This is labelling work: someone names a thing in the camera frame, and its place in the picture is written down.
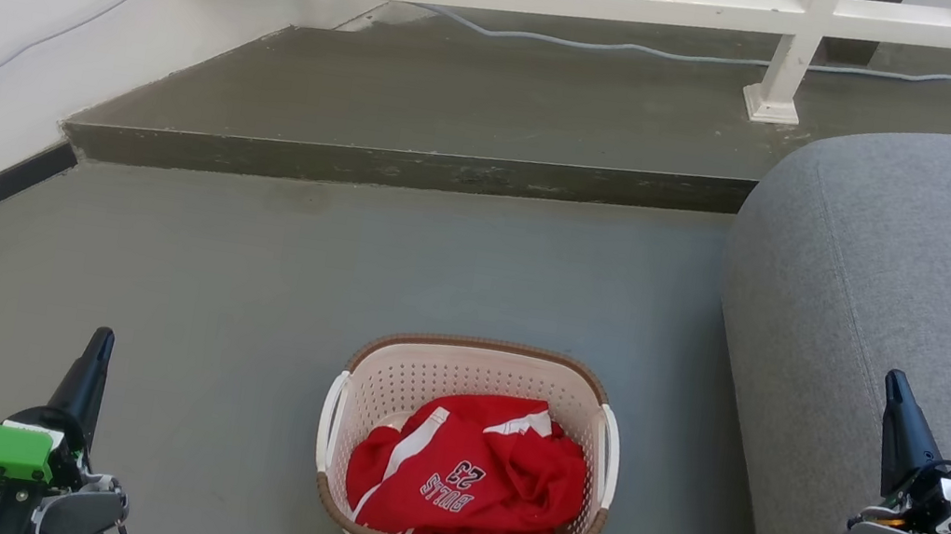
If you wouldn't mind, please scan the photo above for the cream plastic laundry basket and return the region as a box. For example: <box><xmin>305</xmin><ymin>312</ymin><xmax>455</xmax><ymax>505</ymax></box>
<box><xmin>302</xmin><ymin>316</ymin><xmax>637</xmax><ymax>534</ymax></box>

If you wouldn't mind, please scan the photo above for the grey fabric sofa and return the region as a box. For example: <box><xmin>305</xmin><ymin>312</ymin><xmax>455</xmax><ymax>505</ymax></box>
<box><xmin>683</xmin><ymin>98</ymin><xmax>951</xmax><ymax>534</ymax></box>

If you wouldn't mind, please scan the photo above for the red Bulls jersey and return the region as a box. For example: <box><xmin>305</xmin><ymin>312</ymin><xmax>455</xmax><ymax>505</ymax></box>
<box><xmin>338</xmin><ymin>373</ymin><xmax>600</xmax><ymax>534</ymax></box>

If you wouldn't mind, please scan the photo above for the raised concrete step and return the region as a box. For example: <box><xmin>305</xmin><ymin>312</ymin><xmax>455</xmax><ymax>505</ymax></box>
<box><xmin>57</xmin><ymin>0</ymin><xmax>951</xmax><ymax>290</ymax></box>

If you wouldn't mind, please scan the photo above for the grey floor cable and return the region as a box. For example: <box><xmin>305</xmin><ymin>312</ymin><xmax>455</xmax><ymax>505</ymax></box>
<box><xmin>0</xmin><ymin>0</ymin><xmax>951</xmax><ymax>281</ymax></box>

